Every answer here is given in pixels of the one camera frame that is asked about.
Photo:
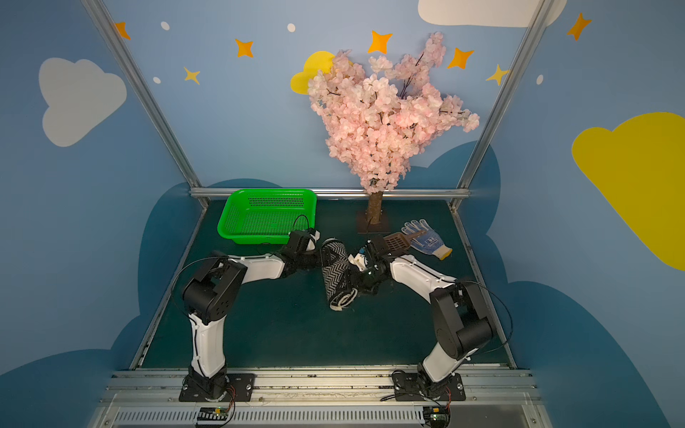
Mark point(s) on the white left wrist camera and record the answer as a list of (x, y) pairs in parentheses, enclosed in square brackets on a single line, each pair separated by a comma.
[(312, 239)]

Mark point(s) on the black white knitted scarf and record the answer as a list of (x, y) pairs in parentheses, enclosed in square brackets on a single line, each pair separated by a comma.
[(336, 271)]

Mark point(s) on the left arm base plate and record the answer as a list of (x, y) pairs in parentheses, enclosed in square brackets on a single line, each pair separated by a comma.
[(220, 388)]

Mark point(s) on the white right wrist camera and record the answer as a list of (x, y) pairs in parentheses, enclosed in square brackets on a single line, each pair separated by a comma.
[(360, 261)]

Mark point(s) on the brown plastic slotted scoop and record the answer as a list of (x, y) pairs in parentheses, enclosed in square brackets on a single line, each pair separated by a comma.
[(400, 242)]

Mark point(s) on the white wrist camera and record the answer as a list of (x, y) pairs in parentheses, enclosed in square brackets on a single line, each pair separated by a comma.
[(312, 239), (360, 261)]

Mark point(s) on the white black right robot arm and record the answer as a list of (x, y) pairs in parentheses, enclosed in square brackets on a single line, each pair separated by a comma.
[(461, 318)]

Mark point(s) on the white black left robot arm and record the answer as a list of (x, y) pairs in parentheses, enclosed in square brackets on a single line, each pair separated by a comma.
[(212, 292)]

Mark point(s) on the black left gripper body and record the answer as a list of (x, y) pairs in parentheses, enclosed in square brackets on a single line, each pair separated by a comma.
[(320, 256)]

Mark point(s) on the pink cherry blossom tree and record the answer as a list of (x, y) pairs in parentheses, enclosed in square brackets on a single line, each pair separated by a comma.
[(378, 120)]

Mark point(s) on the aluminium front rail track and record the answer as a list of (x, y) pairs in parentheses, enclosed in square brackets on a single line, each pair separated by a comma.
[(481, 395)]

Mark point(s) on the aluminium frame rail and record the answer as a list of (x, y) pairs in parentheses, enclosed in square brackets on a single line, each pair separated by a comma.
[(225, 83)]

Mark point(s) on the green plastic basket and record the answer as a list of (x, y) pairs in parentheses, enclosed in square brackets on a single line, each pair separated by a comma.
[(267, 216)]

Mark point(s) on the blue dotted work glove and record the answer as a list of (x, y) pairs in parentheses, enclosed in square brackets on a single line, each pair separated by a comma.
[(425, 239)]

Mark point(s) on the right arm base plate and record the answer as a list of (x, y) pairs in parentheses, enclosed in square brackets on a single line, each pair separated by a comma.
[(428, 386)]

